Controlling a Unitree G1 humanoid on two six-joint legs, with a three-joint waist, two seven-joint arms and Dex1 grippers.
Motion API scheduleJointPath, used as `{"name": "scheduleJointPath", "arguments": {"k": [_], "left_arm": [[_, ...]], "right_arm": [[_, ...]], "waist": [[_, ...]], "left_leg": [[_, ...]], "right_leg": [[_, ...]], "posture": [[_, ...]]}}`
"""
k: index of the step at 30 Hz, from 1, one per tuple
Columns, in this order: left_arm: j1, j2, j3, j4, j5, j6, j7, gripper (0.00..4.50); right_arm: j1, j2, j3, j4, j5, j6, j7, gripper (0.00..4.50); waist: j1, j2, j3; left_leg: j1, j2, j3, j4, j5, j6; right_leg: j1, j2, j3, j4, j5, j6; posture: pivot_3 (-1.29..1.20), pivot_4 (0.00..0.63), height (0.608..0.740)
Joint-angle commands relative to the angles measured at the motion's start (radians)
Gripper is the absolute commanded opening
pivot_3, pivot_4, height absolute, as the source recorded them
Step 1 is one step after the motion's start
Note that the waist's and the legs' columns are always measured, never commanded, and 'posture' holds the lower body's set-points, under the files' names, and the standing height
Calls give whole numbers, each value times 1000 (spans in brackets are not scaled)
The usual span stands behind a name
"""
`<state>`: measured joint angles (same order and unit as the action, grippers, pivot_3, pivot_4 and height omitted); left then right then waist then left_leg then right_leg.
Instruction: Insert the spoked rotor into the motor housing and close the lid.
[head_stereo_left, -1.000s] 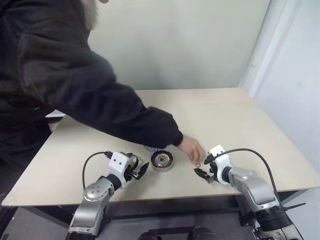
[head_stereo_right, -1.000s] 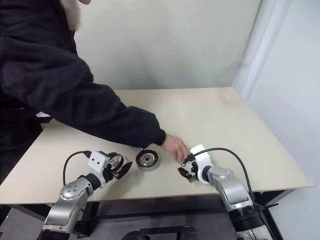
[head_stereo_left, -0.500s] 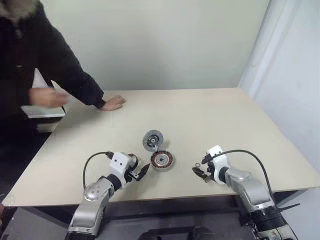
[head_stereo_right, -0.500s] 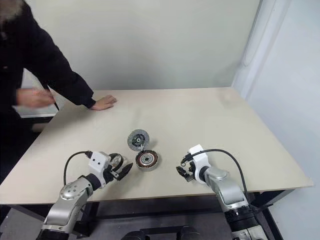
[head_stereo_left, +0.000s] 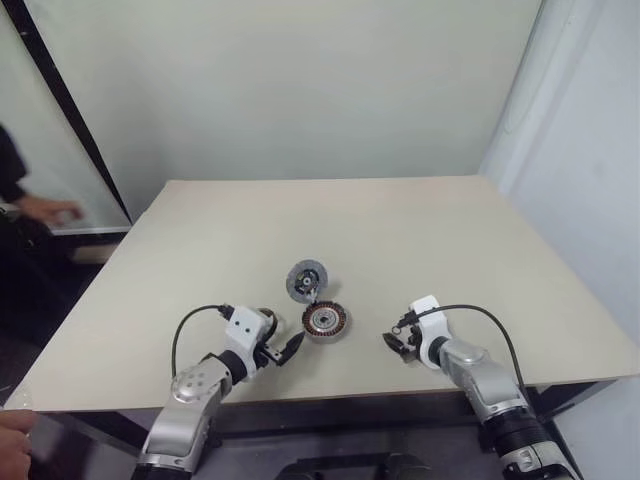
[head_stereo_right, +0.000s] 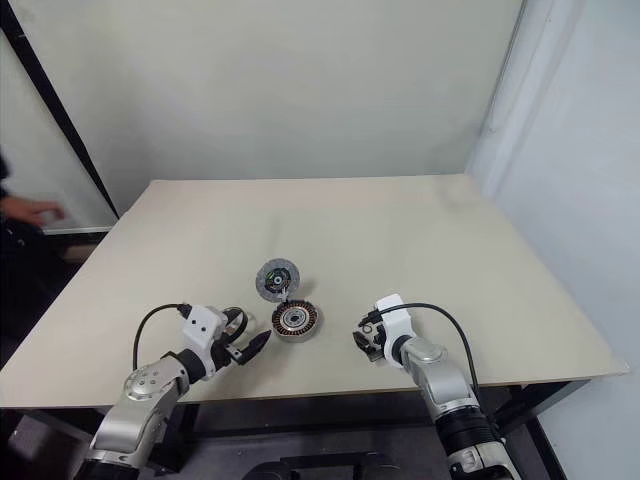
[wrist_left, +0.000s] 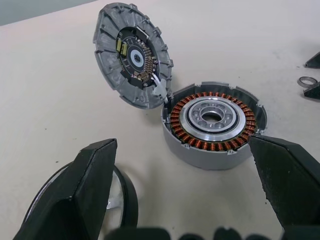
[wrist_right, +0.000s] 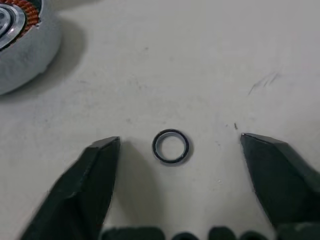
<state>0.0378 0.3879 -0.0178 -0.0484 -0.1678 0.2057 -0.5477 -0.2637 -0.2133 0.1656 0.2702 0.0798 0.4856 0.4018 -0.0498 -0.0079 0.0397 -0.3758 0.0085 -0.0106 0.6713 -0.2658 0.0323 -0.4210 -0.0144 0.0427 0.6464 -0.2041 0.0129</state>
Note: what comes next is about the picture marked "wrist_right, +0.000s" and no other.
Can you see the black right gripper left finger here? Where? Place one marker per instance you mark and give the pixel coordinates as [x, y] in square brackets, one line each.
[75, 195]

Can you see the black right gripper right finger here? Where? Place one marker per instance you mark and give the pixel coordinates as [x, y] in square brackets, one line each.
[282, 180]

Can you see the clear tape roll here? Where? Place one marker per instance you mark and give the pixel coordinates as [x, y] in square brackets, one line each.
[30, 57]

